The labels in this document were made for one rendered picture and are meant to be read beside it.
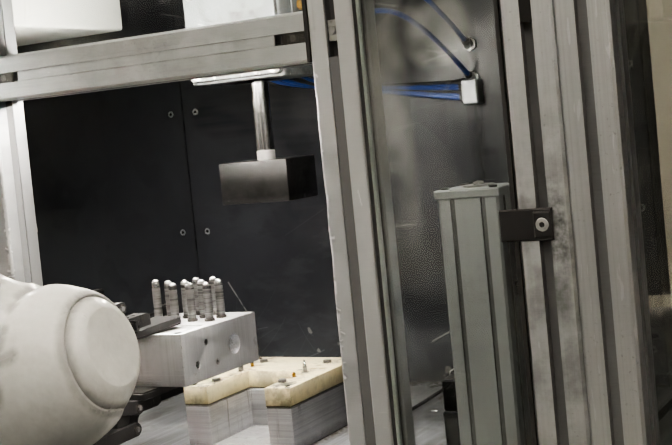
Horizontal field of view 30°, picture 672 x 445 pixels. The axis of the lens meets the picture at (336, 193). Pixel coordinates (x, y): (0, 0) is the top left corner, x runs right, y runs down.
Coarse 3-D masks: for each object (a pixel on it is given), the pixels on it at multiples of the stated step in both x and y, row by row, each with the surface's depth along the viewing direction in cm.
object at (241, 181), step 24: (264, 96) 135; (264, 120) 135; (264, 144) 135; (240, 168) 134; (264, 168) 133; (288, 168) 132; (312, 168) 137; (240, 192) 135; (264, 192) 133; (288, 192) 132; (312, 192) 136
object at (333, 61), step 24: (336, 72) 108; (336, 96) 108; (336, 120) 108; (24, 240) 129; (24, 264) 129; (360, 288) 108; (360, 312) 109; (360, 336) 109; (360, 360) 109; (360, 384) 109
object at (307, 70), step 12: (252, 72) 131; (264, 72) 130; (276, 72) 130; (288, 72) 130; (300, 72) 132; (312, 72) 135; (204, 84) 134; (216, 84) 136; (228, 84) 139; (240, 84) 142
